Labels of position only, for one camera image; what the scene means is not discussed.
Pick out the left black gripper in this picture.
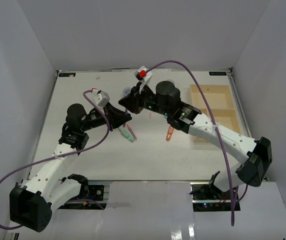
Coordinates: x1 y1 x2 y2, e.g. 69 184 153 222
81 101 133 132

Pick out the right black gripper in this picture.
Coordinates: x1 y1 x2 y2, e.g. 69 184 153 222
118 82 170 118

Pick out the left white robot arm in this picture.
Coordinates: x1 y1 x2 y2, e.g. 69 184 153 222
9 103 132 232

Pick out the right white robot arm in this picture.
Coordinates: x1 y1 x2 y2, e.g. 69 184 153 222
118 81 273 200

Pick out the left clear clip jar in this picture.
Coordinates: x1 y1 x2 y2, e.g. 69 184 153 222
123 87 131 96

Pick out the green highlighter pen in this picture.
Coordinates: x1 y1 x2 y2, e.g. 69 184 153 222
118 127 135 143

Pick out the pink highlighter pen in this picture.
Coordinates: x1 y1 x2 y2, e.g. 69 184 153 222
126 124 137 141

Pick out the wooden compartment box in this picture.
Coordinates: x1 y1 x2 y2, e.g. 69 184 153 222
188 84 241 134

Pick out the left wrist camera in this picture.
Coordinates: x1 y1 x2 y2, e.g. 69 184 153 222
93 89 110 108

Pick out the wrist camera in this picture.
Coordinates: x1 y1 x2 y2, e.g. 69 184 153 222
93 89 110 108
134 65 153 94

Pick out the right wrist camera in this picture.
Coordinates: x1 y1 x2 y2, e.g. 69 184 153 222
134 65 153 94

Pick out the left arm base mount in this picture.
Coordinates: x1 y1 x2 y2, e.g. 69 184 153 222
58 173 107 210

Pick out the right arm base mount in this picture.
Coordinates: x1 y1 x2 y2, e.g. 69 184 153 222
189 171 232 213

